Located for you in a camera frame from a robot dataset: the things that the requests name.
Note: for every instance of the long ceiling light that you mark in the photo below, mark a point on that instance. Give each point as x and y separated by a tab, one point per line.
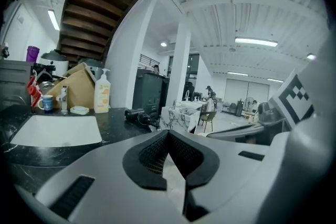
237	74
53	19
256	42
275	80

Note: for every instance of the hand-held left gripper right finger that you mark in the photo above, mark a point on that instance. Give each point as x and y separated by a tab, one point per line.
228	178

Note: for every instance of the blue mug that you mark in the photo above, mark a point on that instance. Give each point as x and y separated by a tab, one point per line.
47	105

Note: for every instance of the white pump soap bottle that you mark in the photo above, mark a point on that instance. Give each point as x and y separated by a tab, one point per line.
102	97

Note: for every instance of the black marble vanity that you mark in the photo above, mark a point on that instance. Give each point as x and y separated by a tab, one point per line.
114	126

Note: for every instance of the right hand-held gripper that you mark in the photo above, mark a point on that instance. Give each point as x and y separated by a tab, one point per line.
294	97

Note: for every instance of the wooden staircase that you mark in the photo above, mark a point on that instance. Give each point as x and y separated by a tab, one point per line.
99	2

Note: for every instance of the purple bucket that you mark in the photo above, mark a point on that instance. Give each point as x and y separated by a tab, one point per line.
33	53

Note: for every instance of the pale soap dish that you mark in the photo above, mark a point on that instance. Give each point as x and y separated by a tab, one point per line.
79	110

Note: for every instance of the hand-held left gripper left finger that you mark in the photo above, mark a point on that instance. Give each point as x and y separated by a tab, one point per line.
105	178

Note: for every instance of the black hair dryer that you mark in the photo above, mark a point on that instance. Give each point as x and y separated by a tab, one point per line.
134	115

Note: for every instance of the chrome gooseneck faucet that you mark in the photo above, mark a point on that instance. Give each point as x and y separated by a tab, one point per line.
187	95

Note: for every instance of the brown cardboard box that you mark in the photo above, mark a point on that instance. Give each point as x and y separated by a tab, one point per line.
78	86

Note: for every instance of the white cylindrical appliance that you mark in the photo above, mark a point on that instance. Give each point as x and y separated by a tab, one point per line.
56	63
95	66

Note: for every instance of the round ceiling light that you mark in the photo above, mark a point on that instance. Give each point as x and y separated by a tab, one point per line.
163	44

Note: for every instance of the black cabinet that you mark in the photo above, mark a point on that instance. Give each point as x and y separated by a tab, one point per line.
148	91

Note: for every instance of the dark chair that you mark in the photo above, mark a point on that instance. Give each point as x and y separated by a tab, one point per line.
207	118

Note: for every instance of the dark grey appliance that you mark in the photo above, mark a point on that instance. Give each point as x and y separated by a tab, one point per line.
13	81

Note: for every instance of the white marble island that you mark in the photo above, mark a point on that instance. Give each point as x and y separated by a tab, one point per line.
181	118

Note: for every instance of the white sink basin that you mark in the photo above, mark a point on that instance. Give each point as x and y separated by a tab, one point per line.
57	129

